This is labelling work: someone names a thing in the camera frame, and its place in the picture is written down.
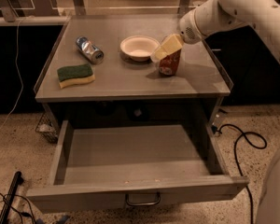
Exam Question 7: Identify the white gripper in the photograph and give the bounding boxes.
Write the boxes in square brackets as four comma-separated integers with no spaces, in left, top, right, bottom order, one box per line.
[150,8,204,62]

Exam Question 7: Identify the red coke can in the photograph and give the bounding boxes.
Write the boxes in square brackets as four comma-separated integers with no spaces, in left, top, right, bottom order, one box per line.
[159,50,181,76]

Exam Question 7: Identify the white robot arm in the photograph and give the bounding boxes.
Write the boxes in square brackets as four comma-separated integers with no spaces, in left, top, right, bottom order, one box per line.
[151,0,280,224]

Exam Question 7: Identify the silver blue soda can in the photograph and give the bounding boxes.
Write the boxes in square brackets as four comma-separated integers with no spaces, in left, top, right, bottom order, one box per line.
[76,36,105,64]

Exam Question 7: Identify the open grey top drawer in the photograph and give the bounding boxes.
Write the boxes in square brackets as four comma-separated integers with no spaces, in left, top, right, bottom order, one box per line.
[27,117,248,213]

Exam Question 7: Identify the white paper bowl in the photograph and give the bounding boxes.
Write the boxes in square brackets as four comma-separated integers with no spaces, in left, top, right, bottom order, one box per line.
[120,35,160,62]

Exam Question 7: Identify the grey metal cabinet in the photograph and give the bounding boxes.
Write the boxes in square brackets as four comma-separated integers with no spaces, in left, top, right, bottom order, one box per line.
[35,14,232,120]

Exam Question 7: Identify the green yellow sponge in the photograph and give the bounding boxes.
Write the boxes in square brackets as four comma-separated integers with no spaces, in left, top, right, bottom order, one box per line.
[57,63,95,89]

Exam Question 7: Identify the black bar on floor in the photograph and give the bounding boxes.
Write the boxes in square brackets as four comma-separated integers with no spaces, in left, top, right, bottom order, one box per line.
[0,171,22,224]

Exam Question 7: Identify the black floor cable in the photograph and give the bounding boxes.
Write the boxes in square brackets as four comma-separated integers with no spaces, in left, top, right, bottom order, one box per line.
[214,123,268,224]

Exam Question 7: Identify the white hanging cable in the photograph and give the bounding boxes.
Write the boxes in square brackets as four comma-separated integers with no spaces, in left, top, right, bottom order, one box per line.
[0,16,31,157]

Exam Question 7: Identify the wire mesh basket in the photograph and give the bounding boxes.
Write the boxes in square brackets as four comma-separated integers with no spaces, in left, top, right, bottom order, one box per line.
[35,113,58,144]

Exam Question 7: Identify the metal drawer handle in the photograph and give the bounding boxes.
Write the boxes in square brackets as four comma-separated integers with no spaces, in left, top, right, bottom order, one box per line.
[125,192,161,207]

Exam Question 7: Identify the thin black wires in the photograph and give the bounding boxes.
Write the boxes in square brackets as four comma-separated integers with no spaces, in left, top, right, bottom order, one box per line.
[0,186,36,224]

